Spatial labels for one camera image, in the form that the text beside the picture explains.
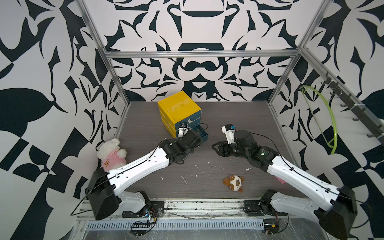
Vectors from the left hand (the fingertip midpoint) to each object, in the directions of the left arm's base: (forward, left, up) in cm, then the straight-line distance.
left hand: (186, 138), depth 79 cm
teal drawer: (+16, -7, -12) cm, 21 cm away
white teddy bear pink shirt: (-5, +40, -10) cm, 42 cm away
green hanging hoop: (+15, -69, +16) cm, 72 cm away
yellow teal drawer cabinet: (+15, +3, +4) cm, 16 cm away
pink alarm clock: (-27, -32, +15) cm, 45 cm away
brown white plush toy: (-18, -25, -15) cm, 34 cm away
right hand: (-5, -14, +1) cm, 15 cm away
